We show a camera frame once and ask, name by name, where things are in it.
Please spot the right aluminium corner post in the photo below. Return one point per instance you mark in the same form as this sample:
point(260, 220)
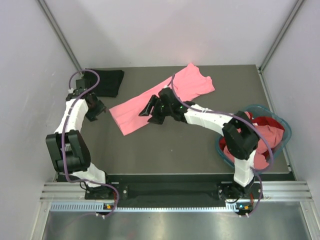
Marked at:
point(298, 4)

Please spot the pink t shirt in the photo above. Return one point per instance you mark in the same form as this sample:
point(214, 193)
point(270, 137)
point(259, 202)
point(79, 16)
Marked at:
point(188, 84)

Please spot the red shirt in basket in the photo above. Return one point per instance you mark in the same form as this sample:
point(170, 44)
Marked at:
point(270, 129)

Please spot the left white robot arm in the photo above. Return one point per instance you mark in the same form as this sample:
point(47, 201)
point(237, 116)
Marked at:
point(67, 147)

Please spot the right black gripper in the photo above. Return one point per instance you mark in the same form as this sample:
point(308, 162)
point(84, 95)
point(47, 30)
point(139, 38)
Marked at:
point(156, 118)

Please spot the folded black t shirt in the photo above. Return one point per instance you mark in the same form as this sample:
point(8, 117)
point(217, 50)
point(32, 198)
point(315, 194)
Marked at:
point(109, 84)

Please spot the pink shirt in basket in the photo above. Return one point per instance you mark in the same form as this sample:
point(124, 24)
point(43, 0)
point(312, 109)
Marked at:
point(260, 160)

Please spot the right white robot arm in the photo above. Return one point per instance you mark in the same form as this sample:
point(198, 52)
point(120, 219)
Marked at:
point(236, 129)

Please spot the slotted grey cable duct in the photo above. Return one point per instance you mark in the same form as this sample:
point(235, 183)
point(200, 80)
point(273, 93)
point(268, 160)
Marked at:
point(101, 207)

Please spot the aluminium corner post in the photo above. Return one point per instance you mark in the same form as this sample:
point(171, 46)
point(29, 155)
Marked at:
point(298, 4)
point(58, 32)

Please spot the left aluminium corner post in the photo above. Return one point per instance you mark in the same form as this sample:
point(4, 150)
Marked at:
point(58, 32)

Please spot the aluminium frame rail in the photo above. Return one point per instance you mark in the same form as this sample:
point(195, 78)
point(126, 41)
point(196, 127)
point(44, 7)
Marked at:
point(282, 191)

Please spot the teal laundry basket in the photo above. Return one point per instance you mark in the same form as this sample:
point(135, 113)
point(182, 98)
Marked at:
point(258, 111)

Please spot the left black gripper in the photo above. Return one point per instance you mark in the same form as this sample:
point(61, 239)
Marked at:
point(100, 107)

